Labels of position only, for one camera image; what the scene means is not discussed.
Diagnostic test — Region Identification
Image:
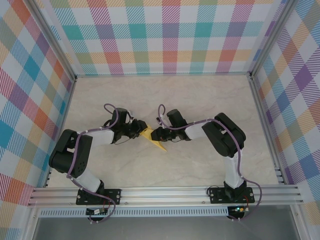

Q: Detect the yellow cloth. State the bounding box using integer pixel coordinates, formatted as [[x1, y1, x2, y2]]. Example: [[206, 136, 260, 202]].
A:
[[139, 124, 168, 153]]

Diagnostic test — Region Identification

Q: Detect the grey metal panel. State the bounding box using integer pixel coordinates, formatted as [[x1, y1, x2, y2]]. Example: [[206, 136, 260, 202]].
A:
[[32, 216, 301, 240]]

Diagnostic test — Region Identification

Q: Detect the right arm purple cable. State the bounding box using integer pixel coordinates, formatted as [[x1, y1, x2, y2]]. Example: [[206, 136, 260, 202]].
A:
[[157, 104, 263, 222]]

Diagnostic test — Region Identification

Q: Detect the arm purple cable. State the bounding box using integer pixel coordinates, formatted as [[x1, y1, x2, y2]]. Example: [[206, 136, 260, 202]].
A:
[[66, 102, 120, 224], [157, 104, 263, 222]]

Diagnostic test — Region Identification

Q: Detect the aluminium frame crossbar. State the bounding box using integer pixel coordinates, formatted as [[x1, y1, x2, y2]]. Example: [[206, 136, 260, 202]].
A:
[[74, 71, 252, 79]]

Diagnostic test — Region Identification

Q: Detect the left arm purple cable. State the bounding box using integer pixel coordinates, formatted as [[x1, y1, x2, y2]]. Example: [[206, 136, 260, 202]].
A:
[[66, 102, 120, 224]]

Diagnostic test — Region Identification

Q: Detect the long aluminium base rail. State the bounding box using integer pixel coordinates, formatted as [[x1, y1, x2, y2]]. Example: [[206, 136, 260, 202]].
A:
[[27, 184, 305, 207]]

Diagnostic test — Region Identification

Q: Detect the aluminium table side rail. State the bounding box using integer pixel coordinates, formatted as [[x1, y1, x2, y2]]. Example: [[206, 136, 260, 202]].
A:
[[43, 77, 78, 188], [249, 76, 287, 185]]

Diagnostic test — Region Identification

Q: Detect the slotted white cable duct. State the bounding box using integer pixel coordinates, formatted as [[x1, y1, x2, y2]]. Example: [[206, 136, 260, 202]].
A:
[[39, 206, 230, 218]]

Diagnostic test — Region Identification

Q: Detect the aluminium frame post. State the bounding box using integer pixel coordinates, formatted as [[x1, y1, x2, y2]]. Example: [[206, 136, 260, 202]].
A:
[[249, 0, 298, 80], [27, 0, 78, 82]]

